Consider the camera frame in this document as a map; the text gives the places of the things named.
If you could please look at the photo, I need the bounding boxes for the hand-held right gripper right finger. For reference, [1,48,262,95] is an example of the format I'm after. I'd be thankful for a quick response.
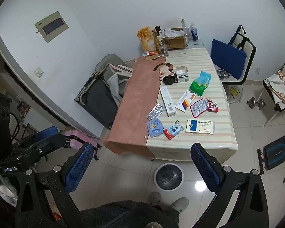
[191,143,269,228]

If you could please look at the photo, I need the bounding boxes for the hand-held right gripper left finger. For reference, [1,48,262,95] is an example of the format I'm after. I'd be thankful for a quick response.
[14,142,95,228]

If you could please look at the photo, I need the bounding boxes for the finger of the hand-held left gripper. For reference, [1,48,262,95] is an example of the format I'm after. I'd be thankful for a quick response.
[34,126,59,142]
[37,134,67,156]

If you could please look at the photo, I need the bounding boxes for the white round trash bin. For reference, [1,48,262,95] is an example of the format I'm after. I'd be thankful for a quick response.
[154,163,184,192]

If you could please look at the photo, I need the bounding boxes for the white box with striped label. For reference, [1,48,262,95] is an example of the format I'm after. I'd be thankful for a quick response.
[174,91,197,112]

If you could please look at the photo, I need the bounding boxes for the silver blister pack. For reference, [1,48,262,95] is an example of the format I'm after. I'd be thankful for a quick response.
[146,103,166,120]

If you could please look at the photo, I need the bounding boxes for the pink bottle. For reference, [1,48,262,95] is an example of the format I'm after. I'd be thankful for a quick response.
[63,130,101,160]

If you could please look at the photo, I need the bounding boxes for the white box with blue square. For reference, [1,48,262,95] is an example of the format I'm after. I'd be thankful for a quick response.
[186,119,215,135]

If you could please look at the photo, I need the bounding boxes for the grey slipper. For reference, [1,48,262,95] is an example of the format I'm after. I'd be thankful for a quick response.
[170,197,190,212]
[148,192,162,207]

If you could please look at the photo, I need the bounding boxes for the red and blue small carton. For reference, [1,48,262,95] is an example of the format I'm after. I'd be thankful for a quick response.
[164,121,183,140]

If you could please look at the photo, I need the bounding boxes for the striped tablecloth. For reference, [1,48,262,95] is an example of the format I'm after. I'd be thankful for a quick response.
[146,47,239,162]

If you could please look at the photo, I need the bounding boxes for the clear packet with red edge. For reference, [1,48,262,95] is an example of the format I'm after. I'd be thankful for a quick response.
[189,98,211,118]

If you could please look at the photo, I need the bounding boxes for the blue cartoon packet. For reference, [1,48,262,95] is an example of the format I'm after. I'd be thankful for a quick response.
[146,119,165,138]

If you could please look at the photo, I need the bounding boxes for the grey folding bed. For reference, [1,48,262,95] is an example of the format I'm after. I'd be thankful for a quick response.
[74,54,135,130]

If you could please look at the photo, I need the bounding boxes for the person's dark fleece clothing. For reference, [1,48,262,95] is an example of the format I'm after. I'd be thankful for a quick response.
[79,201,180,228]

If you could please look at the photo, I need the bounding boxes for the black and blue exercise board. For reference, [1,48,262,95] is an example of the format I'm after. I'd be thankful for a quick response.
[256,134,285,171]

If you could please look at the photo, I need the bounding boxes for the long white medicine box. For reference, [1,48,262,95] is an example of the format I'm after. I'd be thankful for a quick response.
[160,86,177,117]

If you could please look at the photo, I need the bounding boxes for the clear bag with smiley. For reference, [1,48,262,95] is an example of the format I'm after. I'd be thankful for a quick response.
[228,85,245,104]

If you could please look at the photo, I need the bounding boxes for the green packet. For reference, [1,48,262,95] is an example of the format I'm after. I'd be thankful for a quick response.
[189,79,211,97]

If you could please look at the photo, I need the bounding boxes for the metal dumbbell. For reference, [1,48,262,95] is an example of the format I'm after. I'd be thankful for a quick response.
[216,68,231,79]
[246,97,266,110]

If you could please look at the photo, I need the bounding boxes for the brown tablecloth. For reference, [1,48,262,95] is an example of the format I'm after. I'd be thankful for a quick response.
[103,56,167,159]

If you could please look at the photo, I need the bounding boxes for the white cloth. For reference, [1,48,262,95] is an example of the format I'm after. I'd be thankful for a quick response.
[107,63,133,101]

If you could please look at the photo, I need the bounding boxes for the light blue packet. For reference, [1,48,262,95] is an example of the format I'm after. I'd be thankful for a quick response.
[196,71,212,83]

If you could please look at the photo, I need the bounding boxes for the black round lid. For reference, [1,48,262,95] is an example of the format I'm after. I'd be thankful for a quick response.
[162,74,177,85]

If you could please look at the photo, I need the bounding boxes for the white box with green label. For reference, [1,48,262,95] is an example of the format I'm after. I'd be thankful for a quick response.
[176,66,190,83]

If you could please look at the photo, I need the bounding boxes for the cartoon figure coaster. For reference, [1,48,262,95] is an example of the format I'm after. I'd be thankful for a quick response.
[153,62,174,81]

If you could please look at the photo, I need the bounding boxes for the chair with draped cloth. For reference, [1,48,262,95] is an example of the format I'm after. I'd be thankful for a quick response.
[262,53,285,127]

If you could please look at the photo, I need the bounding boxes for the blue cushion board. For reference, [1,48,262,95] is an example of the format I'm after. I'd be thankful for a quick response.
[210,39,247,80]

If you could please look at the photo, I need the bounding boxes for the black and white chair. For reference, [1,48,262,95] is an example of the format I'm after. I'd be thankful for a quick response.
[216,25,257,104]

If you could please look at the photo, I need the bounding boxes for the clear pump bottle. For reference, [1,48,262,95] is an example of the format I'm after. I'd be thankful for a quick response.
[157,36,169,57]

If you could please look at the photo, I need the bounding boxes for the cardboard box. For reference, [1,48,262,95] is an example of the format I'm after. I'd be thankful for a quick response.
[165,28,188,50]

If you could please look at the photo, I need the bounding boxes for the plastic bottle with blue label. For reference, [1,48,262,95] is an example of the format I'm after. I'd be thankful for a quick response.
[189,22,200,41]

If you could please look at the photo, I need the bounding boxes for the yellow snack bag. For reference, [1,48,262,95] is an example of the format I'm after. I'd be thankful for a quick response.
[137,27,155,52]

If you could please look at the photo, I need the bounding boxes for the white tissue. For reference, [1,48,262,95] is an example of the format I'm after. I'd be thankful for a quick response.
[164,28,185,37]

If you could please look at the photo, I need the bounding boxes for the wall electrical panel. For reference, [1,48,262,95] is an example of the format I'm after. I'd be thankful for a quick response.
[34,11,69,43]

